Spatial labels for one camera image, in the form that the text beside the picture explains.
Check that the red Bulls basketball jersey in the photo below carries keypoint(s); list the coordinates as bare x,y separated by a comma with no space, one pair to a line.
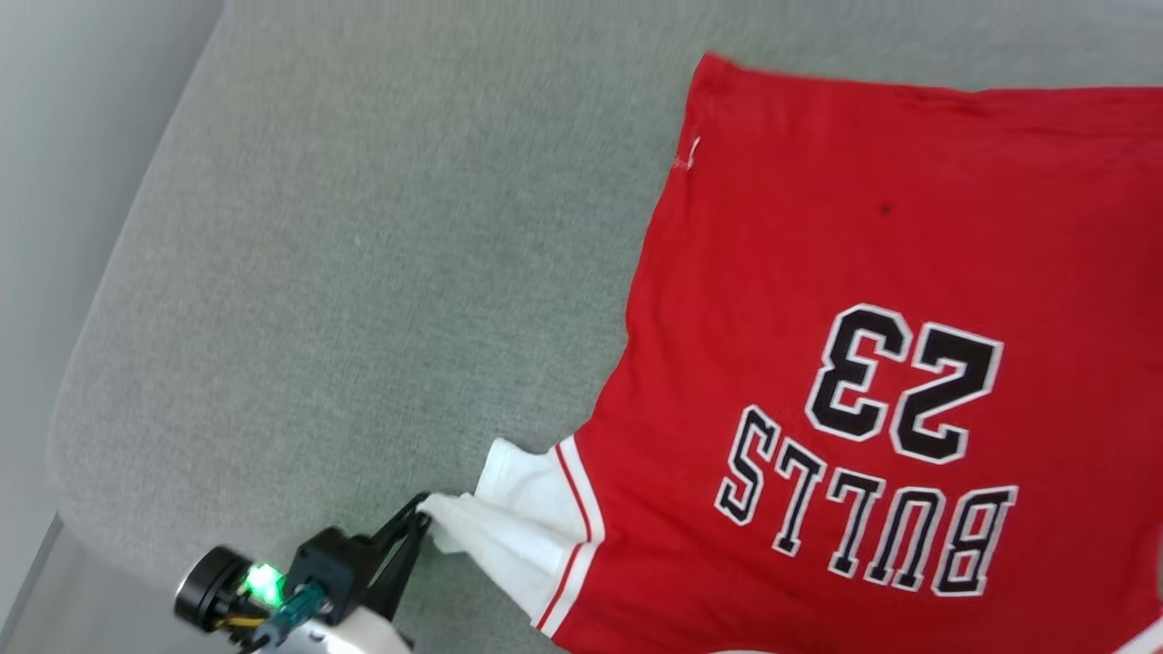
818,227

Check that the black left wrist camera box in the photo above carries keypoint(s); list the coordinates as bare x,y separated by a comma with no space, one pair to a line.
332,563

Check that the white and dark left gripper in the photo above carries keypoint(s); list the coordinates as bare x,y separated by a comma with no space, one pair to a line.
213,586

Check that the grey fabric sofa cushion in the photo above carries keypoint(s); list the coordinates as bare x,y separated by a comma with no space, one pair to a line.
363,272

